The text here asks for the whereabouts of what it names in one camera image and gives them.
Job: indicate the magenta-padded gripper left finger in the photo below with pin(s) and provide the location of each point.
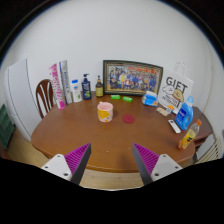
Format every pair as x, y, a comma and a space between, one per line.
58, 165

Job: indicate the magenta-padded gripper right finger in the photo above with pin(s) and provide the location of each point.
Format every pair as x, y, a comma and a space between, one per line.
165, 165

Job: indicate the orange-capped juice bottle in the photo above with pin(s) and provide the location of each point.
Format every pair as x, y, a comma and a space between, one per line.
188, 136

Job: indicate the white remote control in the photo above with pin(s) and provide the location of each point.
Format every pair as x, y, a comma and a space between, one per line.
174, 126

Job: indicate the white radiator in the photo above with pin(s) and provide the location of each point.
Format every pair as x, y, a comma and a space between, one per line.
211, 151

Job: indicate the blue detergent bottle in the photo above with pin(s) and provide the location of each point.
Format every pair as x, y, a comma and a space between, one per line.
184, 116

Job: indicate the orange-tipped white stick pack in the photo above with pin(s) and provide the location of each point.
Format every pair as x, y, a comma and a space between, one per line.
170, 107

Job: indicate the flat round red coaster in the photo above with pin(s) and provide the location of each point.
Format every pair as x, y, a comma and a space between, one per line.
128, 119

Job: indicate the green crate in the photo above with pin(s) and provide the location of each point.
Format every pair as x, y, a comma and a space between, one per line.
6, 126

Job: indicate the blue tissue pack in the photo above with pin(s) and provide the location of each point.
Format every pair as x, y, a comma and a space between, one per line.
150, 99

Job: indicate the pink and yellow mug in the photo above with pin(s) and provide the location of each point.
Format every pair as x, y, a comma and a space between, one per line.
105, 113

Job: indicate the brown wooden chair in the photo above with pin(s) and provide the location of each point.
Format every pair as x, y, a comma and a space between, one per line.
44, 96

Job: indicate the white shampoo bottle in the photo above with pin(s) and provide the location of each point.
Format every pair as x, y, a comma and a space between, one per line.
76, 92

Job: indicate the white paper gift bag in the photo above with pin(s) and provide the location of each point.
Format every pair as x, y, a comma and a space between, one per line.
175, 88

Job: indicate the pink and white long box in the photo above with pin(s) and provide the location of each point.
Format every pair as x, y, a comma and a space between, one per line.
57, 86

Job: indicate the dark blue pump bottle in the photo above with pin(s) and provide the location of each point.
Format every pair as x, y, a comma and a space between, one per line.
86, 90

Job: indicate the white and green long box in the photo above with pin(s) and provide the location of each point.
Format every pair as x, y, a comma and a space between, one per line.
66, 83

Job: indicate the brown pump bottle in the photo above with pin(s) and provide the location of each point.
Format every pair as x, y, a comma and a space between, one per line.
99, 89

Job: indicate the framed group photo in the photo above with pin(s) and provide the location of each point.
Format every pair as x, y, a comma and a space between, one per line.
132, 78

